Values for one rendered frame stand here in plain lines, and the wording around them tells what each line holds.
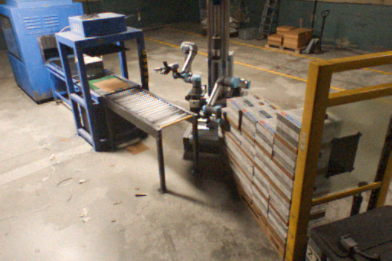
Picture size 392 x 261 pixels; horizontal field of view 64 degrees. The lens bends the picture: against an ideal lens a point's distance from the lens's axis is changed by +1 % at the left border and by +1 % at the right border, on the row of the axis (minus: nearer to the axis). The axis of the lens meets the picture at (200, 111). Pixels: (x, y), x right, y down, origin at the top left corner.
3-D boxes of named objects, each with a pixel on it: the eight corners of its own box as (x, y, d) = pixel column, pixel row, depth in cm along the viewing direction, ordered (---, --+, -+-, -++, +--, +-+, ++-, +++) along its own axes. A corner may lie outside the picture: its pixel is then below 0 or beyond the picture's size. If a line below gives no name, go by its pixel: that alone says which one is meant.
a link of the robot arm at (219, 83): (217, 72, 359) (200, 109, 341) (225, 73, 353) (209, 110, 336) (220, 78, 368) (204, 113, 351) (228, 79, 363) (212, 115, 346)
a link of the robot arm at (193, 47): (202, 47, 391) (187, 81, 382) (195, 45, 397) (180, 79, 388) (198, 41, 381) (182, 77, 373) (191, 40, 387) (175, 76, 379)
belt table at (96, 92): (140, 91, 454) (139, 84, 450) (98, 103, 416) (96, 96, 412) (118, 79, 502) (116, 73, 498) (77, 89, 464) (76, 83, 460)
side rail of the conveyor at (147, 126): (162, 138, 330) (161, 128, 325) (158, 140, 327) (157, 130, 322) (106, 102, 422) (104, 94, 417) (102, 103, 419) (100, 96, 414)
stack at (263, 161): (245, 161, 407) (247, 102, 372) (300, 224, 307) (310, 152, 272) (217, 168, 396) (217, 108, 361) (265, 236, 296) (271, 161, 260)
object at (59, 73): (117, 79, 503) (116, 73, 499) (77, 89, 465) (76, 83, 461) (80, 60, 609) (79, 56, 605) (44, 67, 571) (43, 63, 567)
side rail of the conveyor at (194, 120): (198, 123, 359) (197, 114, 354) (194, 125, 356) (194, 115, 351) (138, 92, 452) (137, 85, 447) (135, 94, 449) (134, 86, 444)
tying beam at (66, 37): (143, 37, 432) (143, 30, 427) (76, 49, 376) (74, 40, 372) (120, 30, 478) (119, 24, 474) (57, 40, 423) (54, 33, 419)
